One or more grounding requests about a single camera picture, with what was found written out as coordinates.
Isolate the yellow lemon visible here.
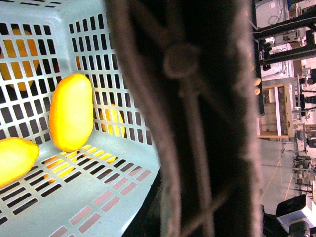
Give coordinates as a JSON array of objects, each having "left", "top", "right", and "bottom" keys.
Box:
[{"left": 0, "top": 137, "right": 40, "bottom": 188}]

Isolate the light blue plastic basket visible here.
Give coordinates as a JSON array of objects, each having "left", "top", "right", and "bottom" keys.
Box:
[{"left": 0, "top": 0, "right": 160, "bottom": 237}]

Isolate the yellow mango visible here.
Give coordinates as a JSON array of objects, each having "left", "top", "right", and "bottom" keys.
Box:
[{"left": 49, "top": 73, "right": 94, "bottom": 152}]

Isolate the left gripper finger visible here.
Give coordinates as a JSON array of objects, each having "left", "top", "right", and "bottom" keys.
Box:
[{"left": 105, "top": 0, "right": 262, "bottom": 237}]

